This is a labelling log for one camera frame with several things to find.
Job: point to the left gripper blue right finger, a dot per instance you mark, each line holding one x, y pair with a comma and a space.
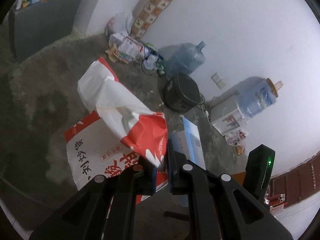
219, 207

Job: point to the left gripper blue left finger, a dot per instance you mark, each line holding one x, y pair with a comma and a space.
103, 209

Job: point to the red white snack bag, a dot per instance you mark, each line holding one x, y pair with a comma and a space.
120, 109

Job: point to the brown wooden door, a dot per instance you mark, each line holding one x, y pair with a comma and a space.
298, 183

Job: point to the white water dispenser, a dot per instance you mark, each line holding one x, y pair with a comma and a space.
227, 117

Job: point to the large red white paper bag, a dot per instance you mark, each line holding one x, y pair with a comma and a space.
93, 149

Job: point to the light blue flat box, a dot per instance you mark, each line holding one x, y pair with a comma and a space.
188, 142

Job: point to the water jug on dispenser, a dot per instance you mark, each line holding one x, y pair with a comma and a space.
253, 100

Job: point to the black rice cooker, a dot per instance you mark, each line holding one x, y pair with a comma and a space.
181, 93

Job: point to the empty blue water jug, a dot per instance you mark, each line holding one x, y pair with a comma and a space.
185, 60

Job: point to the pile of papers and boxes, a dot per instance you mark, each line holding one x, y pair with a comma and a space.
124, 35

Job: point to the rolled floral patterned mat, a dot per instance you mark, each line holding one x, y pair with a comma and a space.
155, 7

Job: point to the grey storage cabinet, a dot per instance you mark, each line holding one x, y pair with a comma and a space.
38, 25

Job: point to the white wall socket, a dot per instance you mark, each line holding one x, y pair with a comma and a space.
218, 81

